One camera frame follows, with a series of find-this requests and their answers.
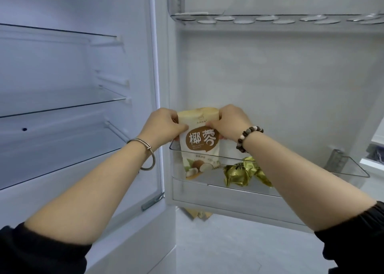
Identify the person's right hand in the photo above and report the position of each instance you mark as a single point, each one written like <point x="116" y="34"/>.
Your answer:
<point x="232" y="121"/>

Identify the person's left hand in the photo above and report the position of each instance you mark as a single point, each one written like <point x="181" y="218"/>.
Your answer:
<point x="160" y="128"/>

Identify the coconut snack pouch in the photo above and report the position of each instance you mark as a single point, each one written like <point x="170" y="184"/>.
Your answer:
<point x="199" y="142"/>

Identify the white refrigerator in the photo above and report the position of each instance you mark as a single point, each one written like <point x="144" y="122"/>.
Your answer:
<point x="270" y="88"/>

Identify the gold candies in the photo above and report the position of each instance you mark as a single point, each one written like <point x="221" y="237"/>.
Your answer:
<point x="235" y="177"/>
<point x="261" y="175"/>

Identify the person's right forearm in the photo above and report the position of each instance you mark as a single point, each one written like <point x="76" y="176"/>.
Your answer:
<point x="306" y="187"/>

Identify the person's left forearm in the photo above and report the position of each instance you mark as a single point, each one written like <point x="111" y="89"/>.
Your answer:
<point x="90" y="199"/>

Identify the person's black left sleeve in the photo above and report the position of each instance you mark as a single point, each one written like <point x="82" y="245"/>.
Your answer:
<point x="39" y="252"/>

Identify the person's black sleeve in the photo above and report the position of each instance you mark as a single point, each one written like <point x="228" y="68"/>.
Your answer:
<point x="39" y="252"/>
<point x="357" y="243"/>

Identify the person's black right sleeve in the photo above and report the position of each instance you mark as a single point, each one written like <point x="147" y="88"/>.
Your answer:
<point x="357" y="243"/>

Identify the silver bangle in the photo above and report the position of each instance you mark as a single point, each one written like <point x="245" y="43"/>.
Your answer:
<point x="148" y="146"/>

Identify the brown eggs in door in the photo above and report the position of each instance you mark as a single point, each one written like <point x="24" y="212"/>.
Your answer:
<point x="225" y="18"/>

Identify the white crisper drawer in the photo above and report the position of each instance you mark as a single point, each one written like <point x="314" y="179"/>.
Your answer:
<point x="75" y="193"/>

